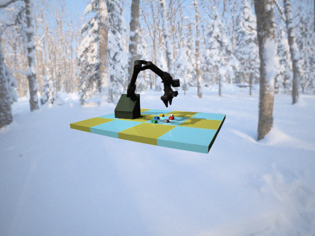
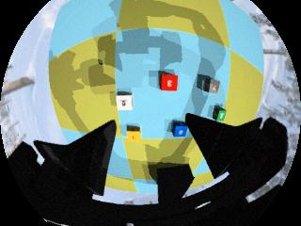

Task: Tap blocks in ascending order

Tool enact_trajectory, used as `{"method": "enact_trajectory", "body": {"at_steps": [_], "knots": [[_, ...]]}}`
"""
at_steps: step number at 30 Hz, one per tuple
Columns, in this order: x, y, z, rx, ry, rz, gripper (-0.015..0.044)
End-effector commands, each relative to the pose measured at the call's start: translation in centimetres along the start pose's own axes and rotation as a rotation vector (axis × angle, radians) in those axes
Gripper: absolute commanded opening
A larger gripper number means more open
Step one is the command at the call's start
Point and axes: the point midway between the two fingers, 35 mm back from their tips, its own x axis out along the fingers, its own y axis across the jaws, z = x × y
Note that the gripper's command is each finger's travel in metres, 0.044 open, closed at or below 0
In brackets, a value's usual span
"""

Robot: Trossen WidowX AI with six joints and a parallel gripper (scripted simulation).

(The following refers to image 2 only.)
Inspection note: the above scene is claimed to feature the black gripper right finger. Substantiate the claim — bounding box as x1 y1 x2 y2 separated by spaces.
184 113 262 179

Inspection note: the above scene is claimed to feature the small green block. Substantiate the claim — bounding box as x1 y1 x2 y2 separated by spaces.
214 108 227 121

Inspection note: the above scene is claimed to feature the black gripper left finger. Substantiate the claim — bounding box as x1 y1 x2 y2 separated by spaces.
33 121 117 196

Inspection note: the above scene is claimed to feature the red block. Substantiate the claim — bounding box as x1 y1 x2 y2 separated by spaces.
161 74 178 91

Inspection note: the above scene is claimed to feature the blue block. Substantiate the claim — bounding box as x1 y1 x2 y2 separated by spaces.
172 123 188 137

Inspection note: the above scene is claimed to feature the small yellow block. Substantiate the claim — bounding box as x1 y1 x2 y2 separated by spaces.
127 128 140 142

